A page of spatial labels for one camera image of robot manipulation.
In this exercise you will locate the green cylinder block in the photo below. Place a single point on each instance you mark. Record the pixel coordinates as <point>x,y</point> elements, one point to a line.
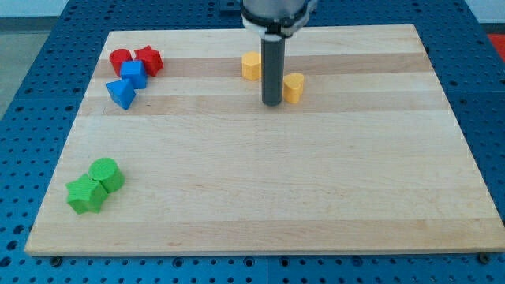
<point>107,173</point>

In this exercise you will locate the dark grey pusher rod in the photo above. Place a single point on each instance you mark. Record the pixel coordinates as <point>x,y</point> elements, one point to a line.
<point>272,57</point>

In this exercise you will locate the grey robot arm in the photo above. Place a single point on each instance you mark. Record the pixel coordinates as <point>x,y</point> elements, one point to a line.
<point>274,21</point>

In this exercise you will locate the red cylinder block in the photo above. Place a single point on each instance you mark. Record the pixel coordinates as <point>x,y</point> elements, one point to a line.
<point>117,57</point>

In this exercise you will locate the yellow hexagon block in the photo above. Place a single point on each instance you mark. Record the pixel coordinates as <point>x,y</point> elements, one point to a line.
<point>251,65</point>

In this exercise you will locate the blue triangle block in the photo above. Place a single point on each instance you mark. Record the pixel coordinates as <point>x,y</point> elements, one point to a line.
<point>122,92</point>

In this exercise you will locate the red star block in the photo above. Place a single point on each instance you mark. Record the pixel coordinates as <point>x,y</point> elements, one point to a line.
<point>151,59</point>

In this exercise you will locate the blue cube block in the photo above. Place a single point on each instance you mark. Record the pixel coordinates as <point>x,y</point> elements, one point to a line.
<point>134,71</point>

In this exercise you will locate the yellow heart block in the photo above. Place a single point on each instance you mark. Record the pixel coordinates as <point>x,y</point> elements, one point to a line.
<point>293,87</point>

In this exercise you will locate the wooden board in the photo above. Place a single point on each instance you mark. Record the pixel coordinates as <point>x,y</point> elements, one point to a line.
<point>370,161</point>

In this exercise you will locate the green star block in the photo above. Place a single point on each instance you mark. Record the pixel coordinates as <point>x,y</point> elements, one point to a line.
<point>85,195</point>

